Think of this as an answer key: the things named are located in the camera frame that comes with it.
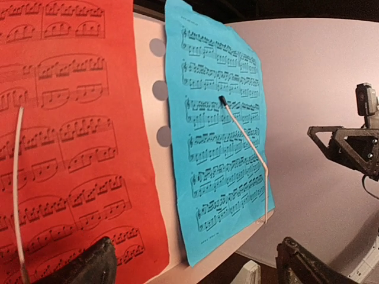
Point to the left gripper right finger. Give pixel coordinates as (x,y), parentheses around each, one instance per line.
(295,264)

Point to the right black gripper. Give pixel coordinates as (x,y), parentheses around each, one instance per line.
(367,154)

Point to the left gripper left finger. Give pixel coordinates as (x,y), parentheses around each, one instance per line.
(97,264)

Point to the red sheet music page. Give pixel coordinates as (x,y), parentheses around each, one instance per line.
(74,133)

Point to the blue felt sheet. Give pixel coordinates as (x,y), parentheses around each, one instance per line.
(217,112)

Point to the pink music stand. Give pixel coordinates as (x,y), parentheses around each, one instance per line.
(154,118)

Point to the white metronome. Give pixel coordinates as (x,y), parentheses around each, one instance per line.
(250,273)

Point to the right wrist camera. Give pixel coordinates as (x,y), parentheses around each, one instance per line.
(367,104)

